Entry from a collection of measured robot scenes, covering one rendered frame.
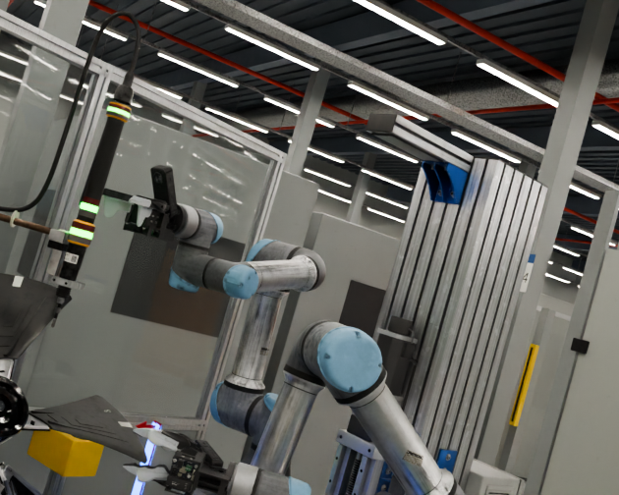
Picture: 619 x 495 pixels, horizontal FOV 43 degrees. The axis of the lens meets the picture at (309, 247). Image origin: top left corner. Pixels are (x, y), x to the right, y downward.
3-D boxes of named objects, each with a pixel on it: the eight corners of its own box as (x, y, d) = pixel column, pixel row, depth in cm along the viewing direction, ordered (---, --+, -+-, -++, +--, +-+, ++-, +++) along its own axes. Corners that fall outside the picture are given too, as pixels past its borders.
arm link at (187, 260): (196, 295, 180) (208, 248, 180) (159, 283, 186) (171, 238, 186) (215, 298, 187) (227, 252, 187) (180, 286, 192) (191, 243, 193)
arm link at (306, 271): (339, 297, 218) (236, 310, 176) (306, 287, 223) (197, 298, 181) (347, 255, 216) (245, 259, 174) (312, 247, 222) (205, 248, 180)
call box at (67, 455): (24, 459, 198) (36, 418, 198) (57, 459, 206) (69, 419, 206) (60, 483, 188) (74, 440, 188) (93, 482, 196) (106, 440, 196)
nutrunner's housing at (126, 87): (48, 294, 151) (118, 67, 153) (55, 294, 155) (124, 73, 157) (67, 300, 151) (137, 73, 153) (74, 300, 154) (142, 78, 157)
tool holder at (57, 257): (31, 276, 150) (46, 227, 150) (45, 277, 157) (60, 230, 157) (76, 290, 149) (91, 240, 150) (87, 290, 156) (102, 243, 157)
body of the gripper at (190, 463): (171, 452, 147) (233, 470, 147) (180, 439, 156) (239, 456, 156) (160, 491, 148) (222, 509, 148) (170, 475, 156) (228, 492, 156)
